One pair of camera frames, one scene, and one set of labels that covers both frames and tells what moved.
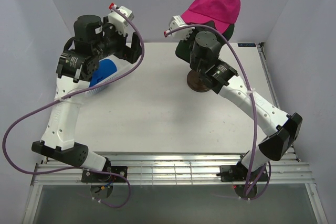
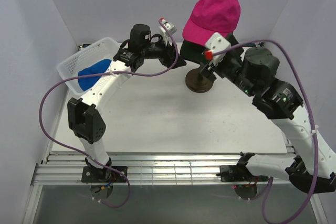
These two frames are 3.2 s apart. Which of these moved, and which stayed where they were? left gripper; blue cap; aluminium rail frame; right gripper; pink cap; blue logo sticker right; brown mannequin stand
Moved: right gripper; pink cap; left gripper
Stayed: blue cap; aluminium rail frame; brown mannequin stand; blue logo sticker right
